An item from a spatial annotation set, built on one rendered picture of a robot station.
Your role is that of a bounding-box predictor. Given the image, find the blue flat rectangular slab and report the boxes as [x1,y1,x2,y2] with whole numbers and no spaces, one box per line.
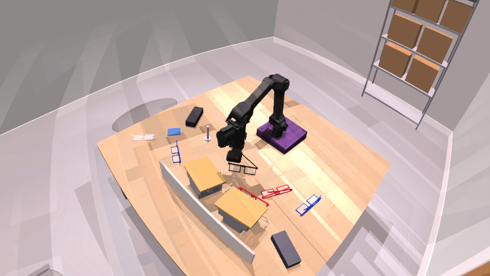
[167,128,181,136]

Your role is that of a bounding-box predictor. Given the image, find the grey flat panel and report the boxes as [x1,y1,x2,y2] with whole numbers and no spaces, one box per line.
[159,160,256,264]

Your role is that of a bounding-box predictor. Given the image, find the black glasses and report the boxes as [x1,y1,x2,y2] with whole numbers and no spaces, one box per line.
[228,154,258,175]

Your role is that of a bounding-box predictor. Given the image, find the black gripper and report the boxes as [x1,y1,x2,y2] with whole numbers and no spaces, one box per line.
[226,132,247,163]

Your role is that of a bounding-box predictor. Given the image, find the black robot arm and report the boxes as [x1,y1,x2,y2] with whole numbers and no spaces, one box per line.
[216,74,290,148]

